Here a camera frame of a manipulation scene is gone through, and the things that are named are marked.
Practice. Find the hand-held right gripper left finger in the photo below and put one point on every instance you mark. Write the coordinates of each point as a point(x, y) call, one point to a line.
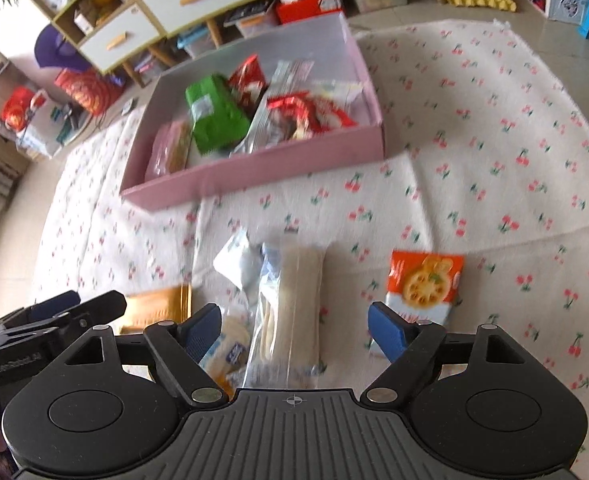
point(204, 332)

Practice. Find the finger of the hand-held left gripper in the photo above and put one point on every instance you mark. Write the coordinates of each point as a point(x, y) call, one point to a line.
point(54, 305)
point(99, 307)

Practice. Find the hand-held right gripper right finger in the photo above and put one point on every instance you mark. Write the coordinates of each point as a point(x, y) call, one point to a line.
point(384, 332)

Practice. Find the gold snack packet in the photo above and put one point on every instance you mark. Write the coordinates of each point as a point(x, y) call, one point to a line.
point(154, 305)

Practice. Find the orange white snack packet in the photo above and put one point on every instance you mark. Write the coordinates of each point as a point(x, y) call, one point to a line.
point(424, 280)

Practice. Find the white bread packet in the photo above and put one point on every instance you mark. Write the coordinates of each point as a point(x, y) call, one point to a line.
point(234, 265)

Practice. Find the clear long cracker packet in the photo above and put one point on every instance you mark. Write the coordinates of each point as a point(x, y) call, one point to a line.
point(289, 300)

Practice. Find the pink snack packet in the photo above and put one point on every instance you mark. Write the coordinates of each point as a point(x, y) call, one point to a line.
point(167, 150)

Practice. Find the pink cardboard box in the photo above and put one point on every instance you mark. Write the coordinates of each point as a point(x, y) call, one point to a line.
point(274, 170)

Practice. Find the green snack packet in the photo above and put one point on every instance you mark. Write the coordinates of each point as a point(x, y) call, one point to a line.
point(214, 120)

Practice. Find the red foil candy packet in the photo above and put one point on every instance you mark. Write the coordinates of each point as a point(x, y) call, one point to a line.
point(304, 110)

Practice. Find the pale yellow snack packet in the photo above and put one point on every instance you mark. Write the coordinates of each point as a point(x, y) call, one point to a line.
point(339, 92)

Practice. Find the red snack packet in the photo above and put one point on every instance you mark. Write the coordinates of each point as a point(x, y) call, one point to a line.
point(247, 80)

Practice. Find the silver snack packet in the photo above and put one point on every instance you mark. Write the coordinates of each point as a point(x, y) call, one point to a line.
point(294, 72)

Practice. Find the white paper bag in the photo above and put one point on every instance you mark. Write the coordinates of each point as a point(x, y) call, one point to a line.
point(44, 135)

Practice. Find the red paper bag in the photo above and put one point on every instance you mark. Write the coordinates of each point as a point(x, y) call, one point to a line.
point(22, 107)

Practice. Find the cherry print tablecloth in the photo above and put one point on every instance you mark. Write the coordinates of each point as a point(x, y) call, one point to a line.
point(474, 135)

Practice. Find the red round gift bag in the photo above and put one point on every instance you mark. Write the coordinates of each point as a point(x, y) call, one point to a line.
point(87, 90)

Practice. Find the purple hat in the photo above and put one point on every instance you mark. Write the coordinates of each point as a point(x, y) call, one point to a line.
point(59, 50)

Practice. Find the blue lid storage bin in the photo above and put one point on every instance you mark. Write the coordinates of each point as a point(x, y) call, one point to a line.
point(197, 42)

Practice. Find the red flat box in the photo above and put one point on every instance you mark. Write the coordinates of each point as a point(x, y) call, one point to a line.
point(309, 6)

